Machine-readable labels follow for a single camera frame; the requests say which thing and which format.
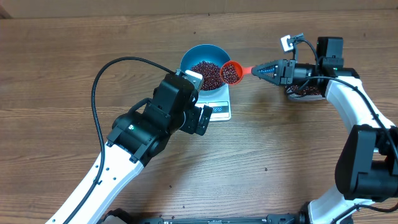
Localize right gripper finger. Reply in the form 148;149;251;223
251;60;283;74
252;71;280;85

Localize orange measuring scoop blue handle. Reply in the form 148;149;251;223
220;60;253;85

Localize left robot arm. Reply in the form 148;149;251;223
48;70;213;223

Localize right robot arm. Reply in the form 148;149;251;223
250;34;397;223

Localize white kitchen scale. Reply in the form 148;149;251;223
195;84;231;122

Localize red beans in bowl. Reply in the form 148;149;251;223
191;61;223;91

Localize red beans in scoop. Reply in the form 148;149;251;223
221;64;240;84

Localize blue bowl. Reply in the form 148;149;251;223
180;44;233;96

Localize clear plastic container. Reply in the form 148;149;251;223
285;85;325;102

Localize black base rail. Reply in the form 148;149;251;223
98;208;309;224

